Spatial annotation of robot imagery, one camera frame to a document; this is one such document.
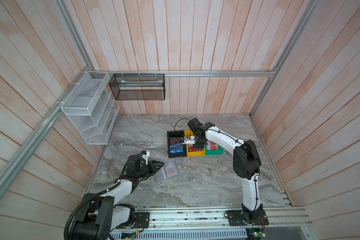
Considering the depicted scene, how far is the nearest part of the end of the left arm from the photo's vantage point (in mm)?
741

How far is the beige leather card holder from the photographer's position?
0.88 metres

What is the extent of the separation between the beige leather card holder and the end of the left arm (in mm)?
79
